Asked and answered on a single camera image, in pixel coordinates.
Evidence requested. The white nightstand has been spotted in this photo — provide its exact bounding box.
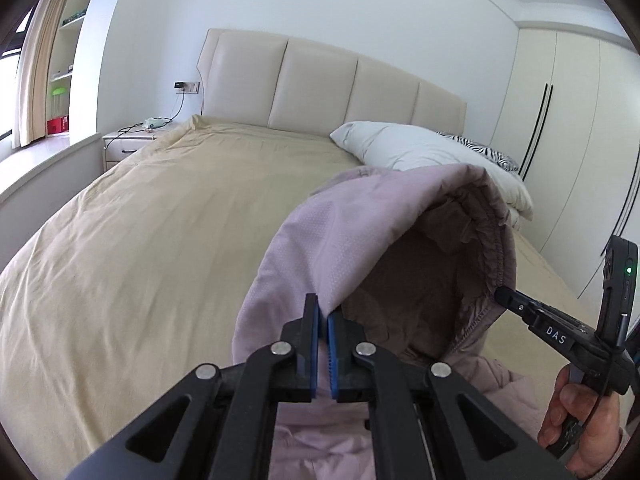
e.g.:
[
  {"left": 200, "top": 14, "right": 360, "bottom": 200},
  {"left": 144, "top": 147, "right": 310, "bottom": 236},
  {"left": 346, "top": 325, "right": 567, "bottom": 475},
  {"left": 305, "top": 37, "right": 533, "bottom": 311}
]
[{"left": 102, "top": 122, "right": 173, "bottom": 171}]

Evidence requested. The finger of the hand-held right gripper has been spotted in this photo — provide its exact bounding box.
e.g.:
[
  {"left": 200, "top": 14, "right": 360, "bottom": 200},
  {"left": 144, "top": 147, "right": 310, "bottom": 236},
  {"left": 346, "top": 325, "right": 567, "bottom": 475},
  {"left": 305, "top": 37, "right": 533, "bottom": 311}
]
[{"left": 494, "top": 286, "right": 540, "bottom": 329}]

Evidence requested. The black cable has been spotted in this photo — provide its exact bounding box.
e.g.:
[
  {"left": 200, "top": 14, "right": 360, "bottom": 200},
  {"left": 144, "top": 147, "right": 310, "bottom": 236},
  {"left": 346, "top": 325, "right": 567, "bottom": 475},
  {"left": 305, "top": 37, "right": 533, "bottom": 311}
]
[{"left": 117, "top": 91, "right": 186, "bottom": 136}]

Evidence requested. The zebra print pillow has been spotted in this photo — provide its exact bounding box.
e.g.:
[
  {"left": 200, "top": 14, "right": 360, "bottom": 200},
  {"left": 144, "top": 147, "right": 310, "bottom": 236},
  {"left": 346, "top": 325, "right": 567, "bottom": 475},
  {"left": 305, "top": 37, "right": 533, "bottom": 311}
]
[{"left": 435, "top": 131, "right": 521, "bottom": 173}]

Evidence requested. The bed with beige cover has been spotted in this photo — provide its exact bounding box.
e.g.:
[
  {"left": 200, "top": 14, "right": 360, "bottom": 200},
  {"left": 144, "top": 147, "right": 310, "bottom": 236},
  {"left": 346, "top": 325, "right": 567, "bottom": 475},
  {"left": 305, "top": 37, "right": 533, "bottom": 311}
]
[{"left": 0, "top": 114, "right": 601, "bottom": 480}]

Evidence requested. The black framed window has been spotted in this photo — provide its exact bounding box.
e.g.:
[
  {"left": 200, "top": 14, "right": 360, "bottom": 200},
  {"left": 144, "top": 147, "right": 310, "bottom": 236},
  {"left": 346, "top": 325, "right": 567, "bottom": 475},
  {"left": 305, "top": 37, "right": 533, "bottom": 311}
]
[{"left": 0, "top": 10, "right": 31, "bottom": 146}]

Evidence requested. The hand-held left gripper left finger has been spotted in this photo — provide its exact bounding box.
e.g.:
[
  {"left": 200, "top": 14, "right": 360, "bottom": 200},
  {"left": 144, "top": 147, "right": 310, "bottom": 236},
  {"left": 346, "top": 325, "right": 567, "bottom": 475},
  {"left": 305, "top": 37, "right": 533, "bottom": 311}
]
[{"left": 65, "top": 293, "right": 321, "bottom": 480}]

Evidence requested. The white shelf unit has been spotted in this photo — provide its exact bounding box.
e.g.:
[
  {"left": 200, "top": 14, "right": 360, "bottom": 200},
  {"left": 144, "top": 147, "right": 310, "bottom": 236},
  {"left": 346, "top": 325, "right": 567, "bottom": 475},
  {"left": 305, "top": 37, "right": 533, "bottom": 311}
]
[{"left": 47, "top": 0, "right": 108, "bottom": 136}]

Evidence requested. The white folded pillow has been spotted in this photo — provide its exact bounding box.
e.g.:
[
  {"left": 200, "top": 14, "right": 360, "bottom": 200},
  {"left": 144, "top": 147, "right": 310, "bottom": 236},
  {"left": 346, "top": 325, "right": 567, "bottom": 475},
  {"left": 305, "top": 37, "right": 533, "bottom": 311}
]
[{"left": 330, "top": 121, "right": 535, "bottom": 221}]

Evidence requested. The white wardrobe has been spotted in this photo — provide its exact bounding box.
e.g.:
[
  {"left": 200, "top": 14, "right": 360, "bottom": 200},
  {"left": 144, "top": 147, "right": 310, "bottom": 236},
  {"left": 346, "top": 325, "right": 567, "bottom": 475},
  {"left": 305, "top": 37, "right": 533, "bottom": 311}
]
[{"left": 487, "top": 20, "right": 640, "bottom": 301}]

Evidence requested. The pink puffer coat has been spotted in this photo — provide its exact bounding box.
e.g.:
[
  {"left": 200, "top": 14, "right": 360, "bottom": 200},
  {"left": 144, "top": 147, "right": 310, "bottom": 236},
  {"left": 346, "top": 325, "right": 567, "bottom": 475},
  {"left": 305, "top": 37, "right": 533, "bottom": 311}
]
[{"left": 232, "top": 162, "right": 551, "bottom": 480}]

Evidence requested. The beige curtain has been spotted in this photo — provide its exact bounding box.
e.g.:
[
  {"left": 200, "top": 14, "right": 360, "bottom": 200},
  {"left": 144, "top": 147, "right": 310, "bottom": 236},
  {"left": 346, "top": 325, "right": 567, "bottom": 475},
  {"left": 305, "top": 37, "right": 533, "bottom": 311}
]
[{"left": 12, "top": 0, "right": 86, "bottom": 148}]

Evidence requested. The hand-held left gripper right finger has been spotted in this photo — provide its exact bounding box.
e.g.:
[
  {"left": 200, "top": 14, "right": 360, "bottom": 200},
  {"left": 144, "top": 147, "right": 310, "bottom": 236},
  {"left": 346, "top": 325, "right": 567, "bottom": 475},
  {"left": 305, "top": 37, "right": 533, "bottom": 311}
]
[{"left": 326, "top": 312, "right": 576, "bottom": 480}]

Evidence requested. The beige padded headboard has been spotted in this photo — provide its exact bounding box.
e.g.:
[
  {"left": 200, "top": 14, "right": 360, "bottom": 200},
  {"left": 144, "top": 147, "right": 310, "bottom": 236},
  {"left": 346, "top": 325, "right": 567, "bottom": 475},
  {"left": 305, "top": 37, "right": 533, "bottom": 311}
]
[{"left": 199, "top": 28, "right": 468, "bottom": 140}]

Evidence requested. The white window bench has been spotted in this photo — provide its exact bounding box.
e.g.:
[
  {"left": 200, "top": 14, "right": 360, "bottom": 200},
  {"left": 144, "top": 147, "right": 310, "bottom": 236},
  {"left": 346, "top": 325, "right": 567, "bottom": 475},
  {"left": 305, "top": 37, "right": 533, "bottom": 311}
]
[{"left": 0, "top": 131, "right": 103, "bottom": 273}]

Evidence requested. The person's right hand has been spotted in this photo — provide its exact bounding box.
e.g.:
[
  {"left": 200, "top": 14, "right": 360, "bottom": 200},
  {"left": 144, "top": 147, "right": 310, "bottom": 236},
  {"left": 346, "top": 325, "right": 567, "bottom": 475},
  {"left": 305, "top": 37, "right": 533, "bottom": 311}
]
[{"left": 537, "top": 362, "right": 628, "bottom": 478}]

